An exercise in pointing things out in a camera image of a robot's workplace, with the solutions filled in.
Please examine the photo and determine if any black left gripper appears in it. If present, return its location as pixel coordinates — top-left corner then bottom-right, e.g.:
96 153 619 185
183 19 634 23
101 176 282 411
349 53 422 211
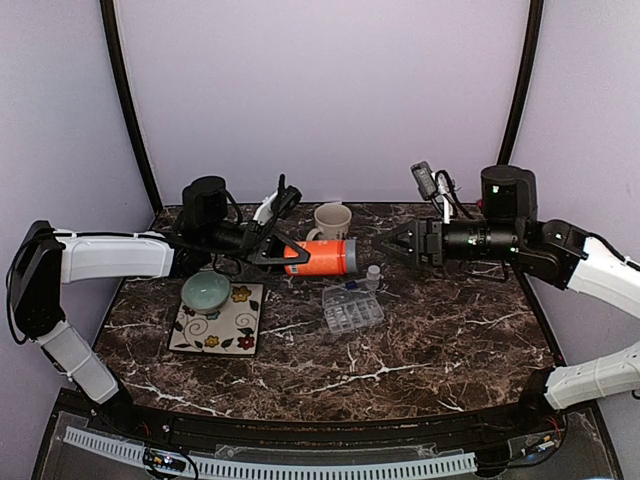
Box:
203 219 317 275

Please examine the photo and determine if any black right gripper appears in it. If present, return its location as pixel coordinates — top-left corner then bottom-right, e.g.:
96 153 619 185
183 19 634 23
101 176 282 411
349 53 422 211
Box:
372 214 524 269

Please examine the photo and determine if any small white dropper bottle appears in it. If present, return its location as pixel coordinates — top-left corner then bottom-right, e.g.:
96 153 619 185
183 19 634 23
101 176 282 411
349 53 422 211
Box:
365 265 382 291

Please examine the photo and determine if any orange bottle with grey lid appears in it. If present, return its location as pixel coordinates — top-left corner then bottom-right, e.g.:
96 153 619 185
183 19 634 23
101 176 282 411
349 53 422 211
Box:
284 239 358 276

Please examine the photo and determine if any clear plastic pill organizer box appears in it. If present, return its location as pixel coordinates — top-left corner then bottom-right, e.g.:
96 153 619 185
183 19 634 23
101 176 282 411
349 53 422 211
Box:
322 285 384 334

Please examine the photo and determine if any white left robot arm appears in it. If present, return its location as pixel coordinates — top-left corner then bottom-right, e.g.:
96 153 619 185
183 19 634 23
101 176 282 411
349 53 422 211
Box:
5 176 311 436

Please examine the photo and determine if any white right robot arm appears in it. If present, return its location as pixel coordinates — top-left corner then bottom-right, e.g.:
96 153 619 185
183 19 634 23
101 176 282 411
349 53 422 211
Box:
372 162 639 434

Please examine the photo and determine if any white ceramic mug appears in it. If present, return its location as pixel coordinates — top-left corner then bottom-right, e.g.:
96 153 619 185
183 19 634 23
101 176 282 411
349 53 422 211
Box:
306 203 352 241

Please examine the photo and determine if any green bowl on plate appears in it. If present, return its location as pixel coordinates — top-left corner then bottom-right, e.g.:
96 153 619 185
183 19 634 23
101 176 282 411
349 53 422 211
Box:
181 271 231 314

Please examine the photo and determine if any floral square plate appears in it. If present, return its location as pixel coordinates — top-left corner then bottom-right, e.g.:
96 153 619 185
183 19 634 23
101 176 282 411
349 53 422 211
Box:
168 283 264 357

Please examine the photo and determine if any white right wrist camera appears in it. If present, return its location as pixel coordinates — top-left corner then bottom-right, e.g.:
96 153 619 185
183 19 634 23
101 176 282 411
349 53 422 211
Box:
410 160 460 223

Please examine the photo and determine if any black front table rail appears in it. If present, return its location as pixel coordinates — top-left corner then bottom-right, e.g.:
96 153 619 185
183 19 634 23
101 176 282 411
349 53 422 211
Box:
89 399 566 454

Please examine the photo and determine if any white slotted cable duct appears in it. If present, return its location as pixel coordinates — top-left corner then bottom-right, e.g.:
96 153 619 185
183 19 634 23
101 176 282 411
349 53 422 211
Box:
62 427 478 479

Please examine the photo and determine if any black right frame post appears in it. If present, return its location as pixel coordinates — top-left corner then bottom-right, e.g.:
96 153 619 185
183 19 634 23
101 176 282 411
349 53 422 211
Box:
496 0 545 165

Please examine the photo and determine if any black frame post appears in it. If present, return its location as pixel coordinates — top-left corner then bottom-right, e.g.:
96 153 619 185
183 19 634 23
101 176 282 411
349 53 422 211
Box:
496 0 545 165
99 0 163 214

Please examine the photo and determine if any black left frame post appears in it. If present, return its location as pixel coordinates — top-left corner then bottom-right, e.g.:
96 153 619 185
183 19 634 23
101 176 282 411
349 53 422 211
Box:
99 0 163 214

